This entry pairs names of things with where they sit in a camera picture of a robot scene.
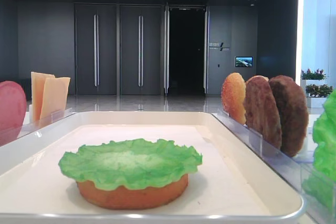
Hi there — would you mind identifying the green lettuce leaf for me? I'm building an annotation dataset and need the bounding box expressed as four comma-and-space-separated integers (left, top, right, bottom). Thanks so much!
303, 92, 335, 209
58, 138, 203, 190

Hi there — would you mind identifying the inner brown meat patty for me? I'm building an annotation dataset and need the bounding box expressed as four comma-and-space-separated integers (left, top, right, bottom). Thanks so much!
244, 77, 282, 149

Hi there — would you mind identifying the brown meat patty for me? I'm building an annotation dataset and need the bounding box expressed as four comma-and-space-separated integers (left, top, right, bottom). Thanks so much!
244, 77, 282, 149
269, 75, 309, 157

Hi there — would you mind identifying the bread slice on tray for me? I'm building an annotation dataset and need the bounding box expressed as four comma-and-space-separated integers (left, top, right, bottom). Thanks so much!
77, 174, 188, 210

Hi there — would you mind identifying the pale yellow cheese slice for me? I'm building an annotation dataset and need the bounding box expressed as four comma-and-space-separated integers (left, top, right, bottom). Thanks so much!
40, 77, 71, 119

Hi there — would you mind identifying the outer brown meat patty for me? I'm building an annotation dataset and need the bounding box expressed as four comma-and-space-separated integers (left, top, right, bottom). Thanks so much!
269, 75, 309, 157

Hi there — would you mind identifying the orange cheese slice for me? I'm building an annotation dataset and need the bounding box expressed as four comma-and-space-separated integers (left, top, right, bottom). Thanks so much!
31, 72, 55, 122

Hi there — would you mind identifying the inner bun slice right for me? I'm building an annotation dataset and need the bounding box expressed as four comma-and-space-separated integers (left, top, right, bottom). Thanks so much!
221, 72, 246, 125

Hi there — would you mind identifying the middle dark double door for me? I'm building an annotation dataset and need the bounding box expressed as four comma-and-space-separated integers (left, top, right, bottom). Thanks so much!
120, 6, 161, 95

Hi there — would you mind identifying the dark double door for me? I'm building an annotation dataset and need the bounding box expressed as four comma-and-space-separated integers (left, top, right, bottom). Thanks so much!
120, 6, 161, 95
75, 4, 117, 95

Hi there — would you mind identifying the open glass door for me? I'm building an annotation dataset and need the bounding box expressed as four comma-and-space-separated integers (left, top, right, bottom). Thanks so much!
164, 4, 170, 96

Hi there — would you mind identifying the left dark double door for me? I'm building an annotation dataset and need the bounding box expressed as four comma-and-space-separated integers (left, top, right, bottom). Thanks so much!
75, 4, 117, 95

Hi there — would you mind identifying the white rectangular tray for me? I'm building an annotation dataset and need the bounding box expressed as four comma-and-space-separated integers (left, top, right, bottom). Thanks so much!
1, 112, 306, 223

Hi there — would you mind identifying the upper flower planter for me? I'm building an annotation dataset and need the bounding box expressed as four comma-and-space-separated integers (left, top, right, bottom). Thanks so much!
301, 69, 327, 87

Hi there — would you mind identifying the flower planter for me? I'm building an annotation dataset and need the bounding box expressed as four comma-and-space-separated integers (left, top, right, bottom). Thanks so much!
301, 69, 327, 87
306, 84, 333, 108

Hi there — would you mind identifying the lower flower planter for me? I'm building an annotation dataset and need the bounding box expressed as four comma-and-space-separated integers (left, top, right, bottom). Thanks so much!
306, 84, 333, 108

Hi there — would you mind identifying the long clear strip left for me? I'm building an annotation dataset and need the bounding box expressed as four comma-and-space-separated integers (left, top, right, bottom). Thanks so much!
1, 108, 73, 146

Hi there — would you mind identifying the long clear strip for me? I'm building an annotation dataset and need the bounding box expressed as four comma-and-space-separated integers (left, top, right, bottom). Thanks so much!
1, 108, 73, 146
214, 110, 335, 223

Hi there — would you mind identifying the long clear strip right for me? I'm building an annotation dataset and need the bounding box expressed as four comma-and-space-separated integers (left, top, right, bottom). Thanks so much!
214, 110, 335, 223

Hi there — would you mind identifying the wall display screen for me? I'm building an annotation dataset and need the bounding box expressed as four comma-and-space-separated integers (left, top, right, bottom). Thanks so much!
235, 57, 253, 68

